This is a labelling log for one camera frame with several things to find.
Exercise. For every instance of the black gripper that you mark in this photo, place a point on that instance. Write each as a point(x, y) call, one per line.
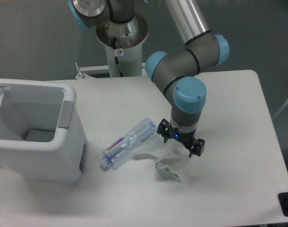
point(195, 146)

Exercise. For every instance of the white green plastic wrapper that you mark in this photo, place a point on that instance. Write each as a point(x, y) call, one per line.
point(169, 158)

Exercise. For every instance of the clear plastic water bottle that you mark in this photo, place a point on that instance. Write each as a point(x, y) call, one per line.
point(120, 150)

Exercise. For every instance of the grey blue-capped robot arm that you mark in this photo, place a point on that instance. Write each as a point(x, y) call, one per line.
point(122, 31)

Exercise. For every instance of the white trash can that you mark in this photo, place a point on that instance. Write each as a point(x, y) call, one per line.
point(41, 134)

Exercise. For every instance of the black device at table edge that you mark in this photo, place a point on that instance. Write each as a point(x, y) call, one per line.
point(283, 199)

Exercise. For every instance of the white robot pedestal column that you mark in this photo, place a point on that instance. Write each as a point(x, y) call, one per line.
point(124, 54)

